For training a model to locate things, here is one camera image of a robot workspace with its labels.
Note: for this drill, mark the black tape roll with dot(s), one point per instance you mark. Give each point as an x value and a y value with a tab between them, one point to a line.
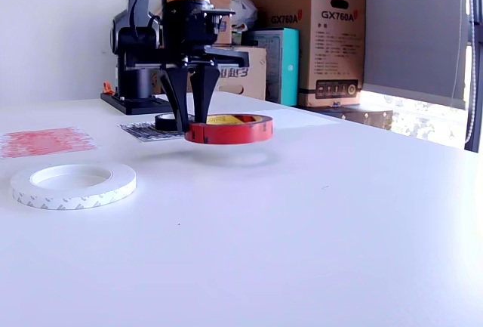
164	125

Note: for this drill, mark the black scribbled paper sheet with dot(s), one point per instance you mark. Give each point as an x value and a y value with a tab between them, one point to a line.
143	134

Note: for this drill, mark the camera board on black bracket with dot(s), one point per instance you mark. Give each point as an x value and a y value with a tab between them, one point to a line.
220	21

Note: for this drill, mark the red tape roll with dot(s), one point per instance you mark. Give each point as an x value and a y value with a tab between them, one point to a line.
234	134

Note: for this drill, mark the teal and black carton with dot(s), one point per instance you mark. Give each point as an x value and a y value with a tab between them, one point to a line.
290	66

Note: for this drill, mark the grey roller blind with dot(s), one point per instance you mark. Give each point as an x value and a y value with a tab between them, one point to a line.
407	32

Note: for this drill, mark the brown Huntkey cardboard box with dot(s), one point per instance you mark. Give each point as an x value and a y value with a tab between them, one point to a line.
245	78

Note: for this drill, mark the dark window frame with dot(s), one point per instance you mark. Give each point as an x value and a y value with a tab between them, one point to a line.
478	115

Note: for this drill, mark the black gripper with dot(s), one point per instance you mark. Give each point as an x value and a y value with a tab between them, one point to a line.
226	57

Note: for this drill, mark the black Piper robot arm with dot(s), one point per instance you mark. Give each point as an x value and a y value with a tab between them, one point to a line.
185	21

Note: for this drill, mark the red scribbled paper sheet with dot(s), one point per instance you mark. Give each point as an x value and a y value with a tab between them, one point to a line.
45	142

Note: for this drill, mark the plain white paper sheet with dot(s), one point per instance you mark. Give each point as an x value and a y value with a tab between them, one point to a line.
294	115

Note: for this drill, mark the white plastic bag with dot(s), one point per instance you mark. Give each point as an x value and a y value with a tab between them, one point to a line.
243	10

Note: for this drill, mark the white tape roll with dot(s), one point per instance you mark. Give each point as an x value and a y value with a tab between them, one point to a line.
75	198

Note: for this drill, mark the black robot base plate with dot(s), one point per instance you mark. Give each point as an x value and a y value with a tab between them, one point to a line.
128	106

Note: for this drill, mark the tall GX760A cardboard box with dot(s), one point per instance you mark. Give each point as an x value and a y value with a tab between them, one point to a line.
332	59

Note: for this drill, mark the orange clamp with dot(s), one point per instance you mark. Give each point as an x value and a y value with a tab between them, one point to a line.
106	87

